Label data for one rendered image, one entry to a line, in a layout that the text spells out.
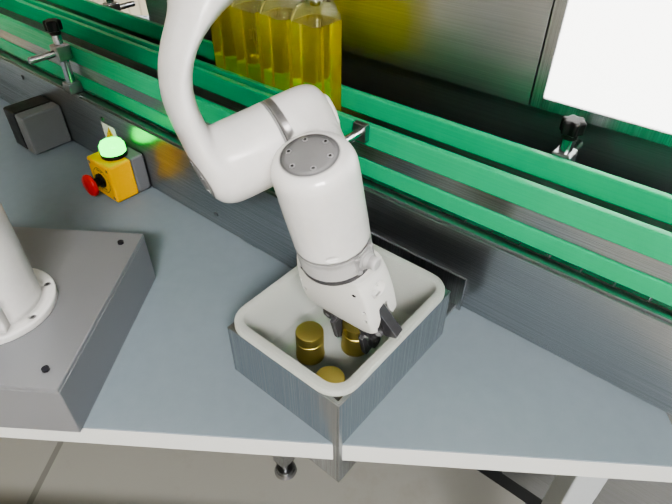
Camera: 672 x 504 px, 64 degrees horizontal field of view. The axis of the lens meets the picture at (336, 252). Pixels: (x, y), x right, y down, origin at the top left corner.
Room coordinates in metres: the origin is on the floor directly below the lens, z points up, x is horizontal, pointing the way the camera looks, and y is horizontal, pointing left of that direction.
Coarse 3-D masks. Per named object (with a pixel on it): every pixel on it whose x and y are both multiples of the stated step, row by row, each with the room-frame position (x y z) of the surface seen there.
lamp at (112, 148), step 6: (108, 138) 0.84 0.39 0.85; (114, 138) 0.84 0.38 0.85; (120, 138) 0.84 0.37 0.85; (102, 144) 0.82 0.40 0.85; (108, 144) 0.82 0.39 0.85; (114, 144) 0.82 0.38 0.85; (120, 144) 0.83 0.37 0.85; (102, 150) 0.81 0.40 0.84; (108, 150) 0.81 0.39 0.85; (114, 150) 0.81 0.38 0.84; (120, 150) 0.82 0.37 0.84; (126, 150) 0.84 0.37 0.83; (102, 156) 0.81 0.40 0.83; (108, 156) 0.81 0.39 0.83; (114, 156) 0.81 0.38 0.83; (120, 156) 0.82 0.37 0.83
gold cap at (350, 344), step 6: (342, 324) 0.44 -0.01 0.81; (348, 324) 0.44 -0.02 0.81; (342, 330) 0.44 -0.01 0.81; (348, 330) 0.43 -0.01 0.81; (354, 330) 0.43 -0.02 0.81; (342, 336) 0.44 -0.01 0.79; (348, 336) 0.43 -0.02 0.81; (354, 336) 0.43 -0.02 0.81; (342, 342) 0.44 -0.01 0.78; (348, 342) 0.43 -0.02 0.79; (354, 342) 0.43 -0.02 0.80; (342, 348) 0.44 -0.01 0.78; (348, 348) 0.43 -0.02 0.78; (354, 348) 0.43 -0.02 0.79; (360, 348) 0.43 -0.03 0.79; (348, 354) 0.43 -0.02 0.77; (354, 354) 0.43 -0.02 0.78; (360, 354) 0.43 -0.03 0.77
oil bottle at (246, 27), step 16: (240, 0) 0.83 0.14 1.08; (256, 0) 0.82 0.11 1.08; (240, 16) 0.83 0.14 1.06; (256, 16) 0.82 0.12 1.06; (240, 32) 0.84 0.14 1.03; (256, 32) 0.82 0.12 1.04; (240, 48) 0.84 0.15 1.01; (256, 48) 0.82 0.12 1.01; (240, 64) 0.84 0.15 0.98; (256, 64) 0.82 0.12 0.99; (256, 80) 0.82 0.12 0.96
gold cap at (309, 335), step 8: (296, 328) 0.44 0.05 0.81; (304, 328) 0.44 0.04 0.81; (312, 328) 0.44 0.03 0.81; (320, 328) 0.44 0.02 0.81; (296, 336) 0.43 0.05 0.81; (304, 336) 0.42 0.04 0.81; (312, 336) 0.42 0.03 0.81; (320, 336) 0.43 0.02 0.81; (296, 344) 0.43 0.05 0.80; (304, 344) 0.42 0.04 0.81; (312, 344) 0.42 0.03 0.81; (320, 344) 0.42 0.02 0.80; (296, 352) 0.43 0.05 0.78; (304, 352) 0.42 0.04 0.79; (312, 352) 0.42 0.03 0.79; (320, 352) 0.42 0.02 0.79; (304, 360) 0.42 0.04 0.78; (312, 360) 0.42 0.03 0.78; (320, 360) 0.42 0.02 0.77
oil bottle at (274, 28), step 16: (272, 0) 0.80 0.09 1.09; (288, 0) 0.80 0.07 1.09; (272, 16) 0.79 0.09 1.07; (288, 16) 0.79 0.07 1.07; (272, 32) 0.80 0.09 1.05; (288, 32) 0.78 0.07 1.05; (272, 48) 0.80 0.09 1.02; (288, 48) 0.78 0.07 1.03; (272, 64) 0.80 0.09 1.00; (288, 64) 0.78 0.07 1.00; (272, 80) 0.80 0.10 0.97; (288, 80) 0.78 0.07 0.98
